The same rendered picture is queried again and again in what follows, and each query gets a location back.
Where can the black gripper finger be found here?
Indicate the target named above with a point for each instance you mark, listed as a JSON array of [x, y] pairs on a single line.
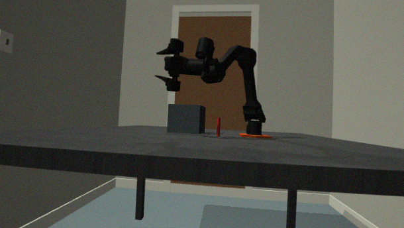
[[166, 51], [165, 79]]

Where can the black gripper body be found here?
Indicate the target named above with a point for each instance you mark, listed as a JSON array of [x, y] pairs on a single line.
[[176, 46]]

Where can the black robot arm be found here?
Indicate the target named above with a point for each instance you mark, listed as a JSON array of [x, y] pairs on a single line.
[[213, 70]]

